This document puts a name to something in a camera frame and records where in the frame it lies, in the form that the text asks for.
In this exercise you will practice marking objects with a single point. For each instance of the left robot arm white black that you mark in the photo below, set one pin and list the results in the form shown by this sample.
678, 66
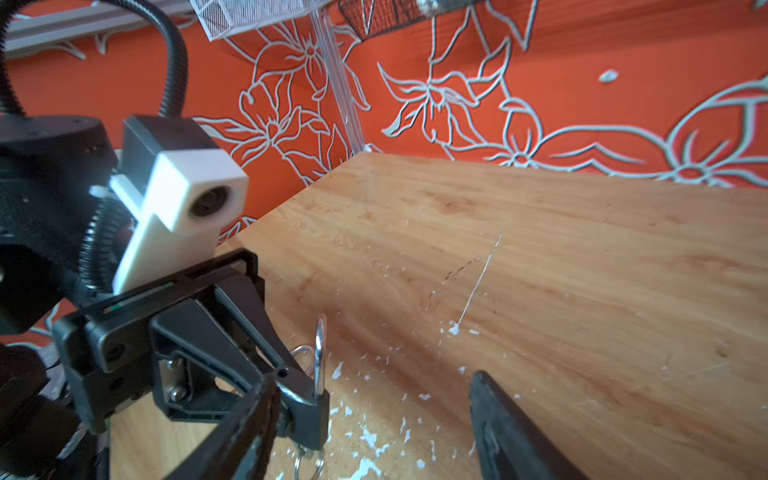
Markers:
63, 234

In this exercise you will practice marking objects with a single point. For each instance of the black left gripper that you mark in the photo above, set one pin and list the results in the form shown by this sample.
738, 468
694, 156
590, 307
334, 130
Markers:
207, 352

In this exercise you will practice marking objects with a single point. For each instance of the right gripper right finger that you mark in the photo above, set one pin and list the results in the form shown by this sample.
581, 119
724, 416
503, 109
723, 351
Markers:
509, 444

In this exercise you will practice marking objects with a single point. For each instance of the clear plastic bin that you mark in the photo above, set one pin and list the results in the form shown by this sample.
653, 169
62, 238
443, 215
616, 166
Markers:
223, 18

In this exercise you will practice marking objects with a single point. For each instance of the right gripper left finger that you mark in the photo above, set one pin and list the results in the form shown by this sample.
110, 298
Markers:
241, 445

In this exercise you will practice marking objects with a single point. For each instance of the small black padlock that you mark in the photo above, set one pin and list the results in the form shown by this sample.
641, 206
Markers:
308, 398

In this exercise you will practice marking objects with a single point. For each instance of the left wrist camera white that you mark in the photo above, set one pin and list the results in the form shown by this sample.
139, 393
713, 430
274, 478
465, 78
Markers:
181, 188

